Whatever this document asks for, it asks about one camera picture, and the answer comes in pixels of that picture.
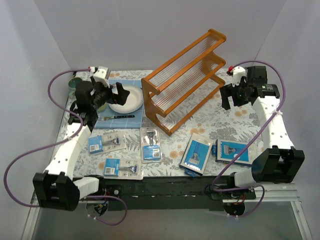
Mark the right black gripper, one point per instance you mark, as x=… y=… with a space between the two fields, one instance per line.
x=230 y=92

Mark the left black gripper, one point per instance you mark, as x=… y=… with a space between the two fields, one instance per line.
x=114 y=94

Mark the white blue harrys razor box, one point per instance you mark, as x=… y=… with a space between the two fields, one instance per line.
x=226 y=150

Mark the orange wooden shelf rack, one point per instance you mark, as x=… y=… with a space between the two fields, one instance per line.
x=173 y=92

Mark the razor blister pack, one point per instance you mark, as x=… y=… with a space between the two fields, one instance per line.
x=106 y=143
x=123 y=169
x=151 y=151

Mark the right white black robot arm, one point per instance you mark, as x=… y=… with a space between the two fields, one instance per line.
x=280 y=160

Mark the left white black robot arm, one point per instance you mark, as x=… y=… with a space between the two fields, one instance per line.
x=55 y=188

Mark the white paper plate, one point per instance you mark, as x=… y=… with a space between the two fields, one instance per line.
x=134 y=100

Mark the pale yellow cup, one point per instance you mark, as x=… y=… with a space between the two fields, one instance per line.
x=102 y=108

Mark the blue checked cloth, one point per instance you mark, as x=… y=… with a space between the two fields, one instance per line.
x=125 y=123

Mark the floral table mat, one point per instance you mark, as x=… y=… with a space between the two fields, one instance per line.
x=211 y=120

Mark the green ceramic mug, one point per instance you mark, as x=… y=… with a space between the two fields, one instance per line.
x=72 y=86

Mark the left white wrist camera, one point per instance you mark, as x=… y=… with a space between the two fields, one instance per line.
x=102 y=75

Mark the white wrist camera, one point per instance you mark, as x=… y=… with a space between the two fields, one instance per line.
x=102 y=75
x=237 y=73

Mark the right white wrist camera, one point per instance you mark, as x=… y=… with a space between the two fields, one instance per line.
x=237 y=73

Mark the black handled fork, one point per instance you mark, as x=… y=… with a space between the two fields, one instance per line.
x=106 y=118

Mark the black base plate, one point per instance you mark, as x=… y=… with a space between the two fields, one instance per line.
x=162 y=193

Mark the aluminium frame rail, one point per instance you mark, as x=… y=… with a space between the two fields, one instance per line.
x=275 y=214

